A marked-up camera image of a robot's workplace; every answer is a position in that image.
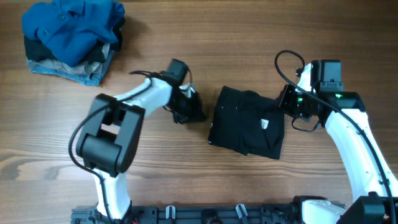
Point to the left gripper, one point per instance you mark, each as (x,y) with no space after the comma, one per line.
(198,113)

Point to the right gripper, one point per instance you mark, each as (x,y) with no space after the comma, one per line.
(289,90)

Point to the black polo shirt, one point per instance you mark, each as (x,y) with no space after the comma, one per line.
(247,123)

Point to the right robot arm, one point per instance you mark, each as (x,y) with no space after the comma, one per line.
(319,92)

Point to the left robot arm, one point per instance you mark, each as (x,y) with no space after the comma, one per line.
(105,142)

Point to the light blue denim garment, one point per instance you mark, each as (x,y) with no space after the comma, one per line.
(91,79)

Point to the beige folded garment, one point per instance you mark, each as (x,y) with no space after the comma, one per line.
(52,66)

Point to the blue button shirt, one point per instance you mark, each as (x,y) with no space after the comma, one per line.
(71,28)

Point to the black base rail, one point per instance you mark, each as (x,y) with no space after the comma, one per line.
(265,214)

